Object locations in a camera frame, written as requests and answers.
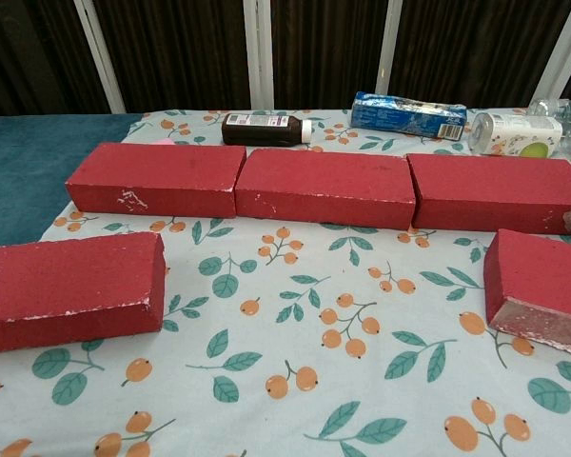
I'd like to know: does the dark pleated backdrop curtain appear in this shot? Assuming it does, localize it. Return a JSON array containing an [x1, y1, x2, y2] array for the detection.
[[0, 0, 571, 120]]

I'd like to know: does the brown medicine bottle white cap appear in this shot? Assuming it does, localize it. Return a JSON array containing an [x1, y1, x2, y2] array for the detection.
[[221, 112, 314, 148]]

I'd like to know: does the clear bottle with white label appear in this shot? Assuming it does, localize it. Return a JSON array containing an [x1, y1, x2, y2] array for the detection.
[[467, 110, 571, 158]]

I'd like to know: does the white metal frame post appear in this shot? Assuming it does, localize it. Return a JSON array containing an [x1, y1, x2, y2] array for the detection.
[[244, 0, 274, 110], [374, 0, 404, 96], [72, 0, 127, 114], [535, 0, 571, 105]]

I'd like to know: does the red block with worn end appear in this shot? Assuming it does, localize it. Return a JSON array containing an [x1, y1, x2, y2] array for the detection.
[[482, 228, 571, 359]]

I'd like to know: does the blue toothpaste box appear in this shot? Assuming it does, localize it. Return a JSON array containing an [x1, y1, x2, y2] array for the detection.
[[349, 90, 469, 141]]

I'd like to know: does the floral fruit print tablecloth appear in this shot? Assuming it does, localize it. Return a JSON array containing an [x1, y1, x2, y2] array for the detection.
[[0, 108, 571, 457]]

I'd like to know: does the red block with chipped corner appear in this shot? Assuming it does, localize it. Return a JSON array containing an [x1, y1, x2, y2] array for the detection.
[[406, 152, 571, 237]]

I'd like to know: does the teal table cover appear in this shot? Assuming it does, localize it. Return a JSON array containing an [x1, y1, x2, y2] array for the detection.
[[0, 112, 142, 248]]

